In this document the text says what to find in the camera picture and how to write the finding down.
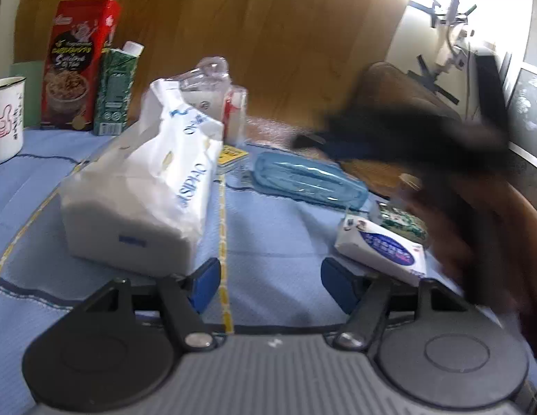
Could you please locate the white enamel mug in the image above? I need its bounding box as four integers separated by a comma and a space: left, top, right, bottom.
0, 76, 27, 167

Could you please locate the red cereal box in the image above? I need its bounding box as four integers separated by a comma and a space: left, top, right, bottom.
40, 0, 122, 131

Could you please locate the white blue soap packet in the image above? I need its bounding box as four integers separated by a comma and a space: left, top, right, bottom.
335, 214, 427, 287

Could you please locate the white power strip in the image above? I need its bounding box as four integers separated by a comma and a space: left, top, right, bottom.
433, 26, 468, 74

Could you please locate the person's right hand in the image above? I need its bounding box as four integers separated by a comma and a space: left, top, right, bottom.
402, 173, 537, 314

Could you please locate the blue transparent pouch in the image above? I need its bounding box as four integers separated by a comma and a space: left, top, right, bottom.
253, 151, 370, 213

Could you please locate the small yellow box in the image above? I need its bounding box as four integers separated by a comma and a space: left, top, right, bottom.
217, 145, 249, 176

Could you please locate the clear crumpled plastic bag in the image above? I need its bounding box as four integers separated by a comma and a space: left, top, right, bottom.
175, 56, 232, 96

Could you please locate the wood grain panel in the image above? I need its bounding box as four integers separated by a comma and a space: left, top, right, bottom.
13, 0, 408, 139

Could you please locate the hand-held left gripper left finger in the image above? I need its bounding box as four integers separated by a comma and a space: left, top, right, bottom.
84, 257, 224, 353

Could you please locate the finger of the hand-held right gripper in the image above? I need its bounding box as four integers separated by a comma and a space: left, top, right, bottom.
292, 106, 425, 163

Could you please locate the green pocket tissue packet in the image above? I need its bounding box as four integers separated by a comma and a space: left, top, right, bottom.
370, 201, 429, 243

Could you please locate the blue quilted bedsheet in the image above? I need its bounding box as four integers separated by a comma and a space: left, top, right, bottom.
0, 127, 537, 415

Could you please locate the large white tissue pack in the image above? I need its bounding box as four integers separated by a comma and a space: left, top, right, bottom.
60, 79, 226, 277

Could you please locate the green drink carton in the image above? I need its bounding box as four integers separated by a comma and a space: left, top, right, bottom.
93, 41, 145, 137

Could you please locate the frosted patterned sliding door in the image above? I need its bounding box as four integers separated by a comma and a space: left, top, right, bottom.
502, 0, 537, 174

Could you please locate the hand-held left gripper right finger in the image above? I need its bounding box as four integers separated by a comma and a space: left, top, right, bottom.
320, 257, 472, 353

